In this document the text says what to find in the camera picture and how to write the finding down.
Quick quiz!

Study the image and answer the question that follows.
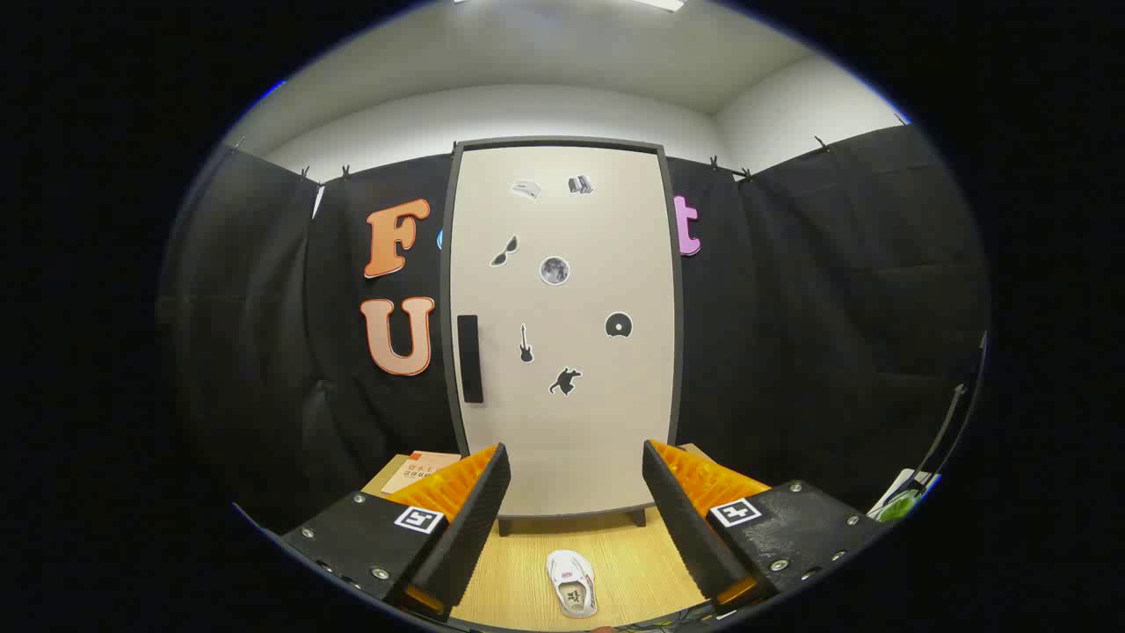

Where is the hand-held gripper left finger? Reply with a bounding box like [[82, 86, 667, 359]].
[[281, 442, 512, 621]]

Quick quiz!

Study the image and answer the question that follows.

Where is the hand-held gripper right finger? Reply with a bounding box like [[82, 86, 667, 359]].
[[642, 439, 890, 614]]

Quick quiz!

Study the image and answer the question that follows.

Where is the white canvas shoe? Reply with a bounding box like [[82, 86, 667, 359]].
[[546, 549, 599, 619]]

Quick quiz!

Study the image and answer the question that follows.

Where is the beige shoe cabinet door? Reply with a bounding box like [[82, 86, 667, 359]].
[[448, 145, 678, 518]]

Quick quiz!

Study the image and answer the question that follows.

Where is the black door handle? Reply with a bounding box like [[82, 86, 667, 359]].
[[457, 315, 485, 404]]

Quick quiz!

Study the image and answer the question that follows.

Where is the grey shoe cabinet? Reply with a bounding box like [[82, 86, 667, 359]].
[[439, 136, 685, 537]]

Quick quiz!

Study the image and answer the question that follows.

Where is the beige orange book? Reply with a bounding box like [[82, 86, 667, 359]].
[[381, 451, 462, 495]]

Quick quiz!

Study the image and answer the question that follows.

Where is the white paper sheet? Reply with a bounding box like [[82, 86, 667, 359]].
[[868, 469, 941, 521]]

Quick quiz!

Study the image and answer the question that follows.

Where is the black backdrop cloth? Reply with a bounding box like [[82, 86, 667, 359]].
[[158, 123, 990, 537]]

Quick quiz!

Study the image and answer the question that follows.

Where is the black metal stand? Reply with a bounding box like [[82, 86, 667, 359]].
[[914, 332, 987, 493]]

